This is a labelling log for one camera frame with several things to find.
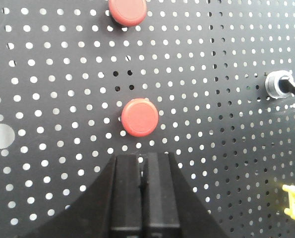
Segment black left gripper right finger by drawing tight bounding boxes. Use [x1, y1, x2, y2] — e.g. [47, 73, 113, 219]
[143, 153, 180, 238]

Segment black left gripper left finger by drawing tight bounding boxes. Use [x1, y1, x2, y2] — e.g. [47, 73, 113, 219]
[109, 155, 142, 238]

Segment lower red push button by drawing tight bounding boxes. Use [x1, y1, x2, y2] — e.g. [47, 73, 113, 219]
[121, 98, 159, 137]

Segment red push button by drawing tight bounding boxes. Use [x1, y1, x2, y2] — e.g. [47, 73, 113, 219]
[121, 98, 159, 137]
[108, 0, 147, 27]

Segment upper red push button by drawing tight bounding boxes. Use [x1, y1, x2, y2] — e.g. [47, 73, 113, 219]
[108, 0, 147, 27]

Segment black perforated pegboard panel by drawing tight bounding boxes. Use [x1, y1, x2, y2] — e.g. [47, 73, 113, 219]
[0, 0, 295, 238]

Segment black rotary selector knob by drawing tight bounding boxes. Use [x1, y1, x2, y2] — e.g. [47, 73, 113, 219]
[265, 70, 295, 99]

